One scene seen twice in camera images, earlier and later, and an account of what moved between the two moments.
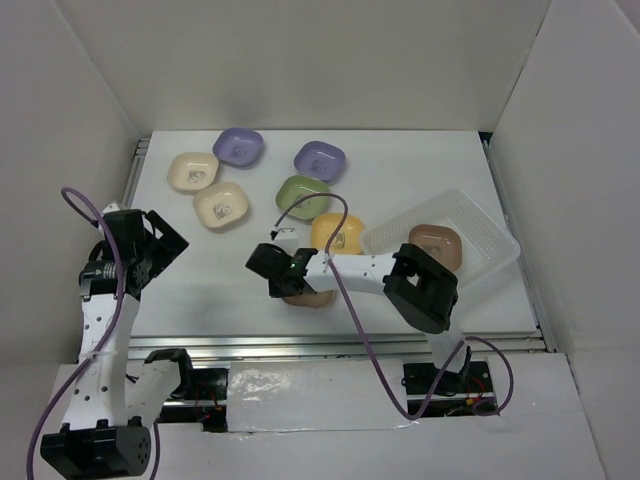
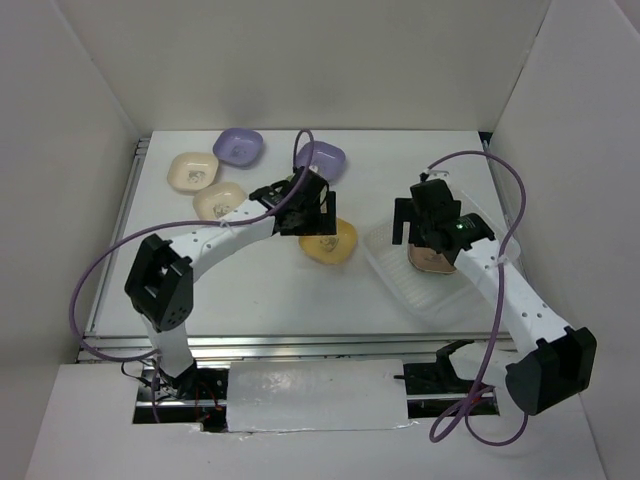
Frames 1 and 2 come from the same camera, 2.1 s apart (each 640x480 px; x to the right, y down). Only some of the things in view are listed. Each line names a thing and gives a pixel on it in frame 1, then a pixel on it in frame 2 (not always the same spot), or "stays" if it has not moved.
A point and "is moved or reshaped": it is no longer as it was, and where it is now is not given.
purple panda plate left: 240,147 stays
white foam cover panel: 309,395 stays
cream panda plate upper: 192,171 stays
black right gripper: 277,291 → 405,211
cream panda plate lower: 219,205 stays
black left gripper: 171,245 → 322,225
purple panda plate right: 321,160 stays
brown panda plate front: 314,299 is moved or reshaped
